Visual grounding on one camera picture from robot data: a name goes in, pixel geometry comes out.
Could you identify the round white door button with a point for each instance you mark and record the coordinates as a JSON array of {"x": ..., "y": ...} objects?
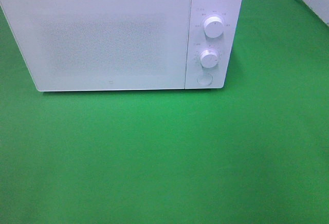
[{"x": 205, "y": 79}]

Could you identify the white round knob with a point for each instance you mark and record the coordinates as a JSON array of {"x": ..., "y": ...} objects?
[
  {"x": 213, "y": 26},
  {"x": 209, "y": 58}
]

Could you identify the green table cloth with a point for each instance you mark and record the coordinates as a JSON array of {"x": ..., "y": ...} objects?
[{"x": 254, "y": 151}]

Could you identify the white microwave oven body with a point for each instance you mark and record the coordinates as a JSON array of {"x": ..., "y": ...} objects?
[{"x": 213, "y": 0}]

